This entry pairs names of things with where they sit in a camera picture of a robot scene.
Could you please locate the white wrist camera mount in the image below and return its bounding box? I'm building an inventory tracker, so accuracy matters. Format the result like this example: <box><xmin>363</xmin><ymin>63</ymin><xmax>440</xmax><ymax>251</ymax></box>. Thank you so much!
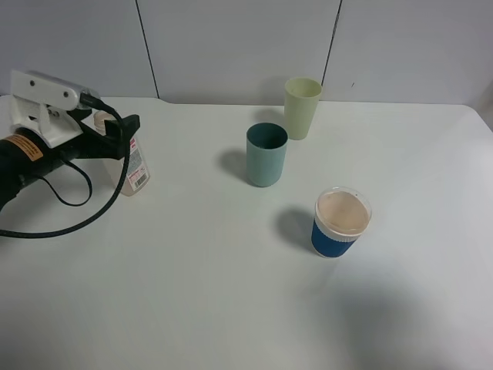
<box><xmin>10</xmin><ymin>70</ymin><xmax>100</xmax><ymax>149</ymax></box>

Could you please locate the teal plastic cup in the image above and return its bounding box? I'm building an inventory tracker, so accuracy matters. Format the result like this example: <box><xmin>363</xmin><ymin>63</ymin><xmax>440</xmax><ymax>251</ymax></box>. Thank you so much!
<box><xmin>246</xmin><ymin>123</ymin><xmax>288</xmax><ymax>187</ymax></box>

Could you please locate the pale green plastic cup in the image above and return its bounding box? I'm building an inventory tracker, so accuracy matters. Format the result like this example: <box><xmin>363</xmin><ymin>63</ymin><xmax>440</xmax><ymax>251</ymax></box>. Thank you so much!
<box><xmin>284</xmin><ymin>77</ymin><xmax>323</xmax><ymax>140</ymax></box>

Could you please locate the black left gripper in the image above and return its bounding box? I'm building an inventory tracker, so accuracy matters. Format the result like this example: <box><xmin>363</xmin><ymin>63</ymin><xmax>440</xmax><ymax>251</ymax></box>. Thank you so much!
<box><xmin>0</xmin><ymin>114</ymin><xmax>140</xmax><ymax>206</ymax></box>

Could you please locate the clear drink bottle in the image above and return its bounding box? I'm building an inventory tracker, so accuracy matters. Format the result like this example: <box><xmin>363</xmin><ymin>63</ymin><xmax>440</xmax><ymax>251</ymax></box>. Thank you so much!
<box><xmin>93</xmin><ymin>111</ymin><xmax>150</xmax><ymax>197</ymax></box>

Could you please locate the black camera cable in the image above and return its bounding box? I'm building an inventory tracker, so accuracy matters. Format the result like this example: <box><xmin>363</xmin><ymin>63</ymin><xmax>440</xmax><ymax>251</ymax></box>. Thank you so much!
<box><xmin>0</xmin><ymin>94</ymin><xmax>132</xmax><ymax>239</ymax></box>

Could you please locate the blue ribbed paper cup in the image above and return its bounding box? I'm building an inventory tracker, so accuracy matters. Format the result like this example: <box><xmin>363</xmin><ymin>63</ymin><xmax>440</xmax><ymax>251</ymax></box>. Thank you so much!
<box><xmin>310</xmin><ymin>187</ymin><xmax>372</xmax><ymax>258</ymax></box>

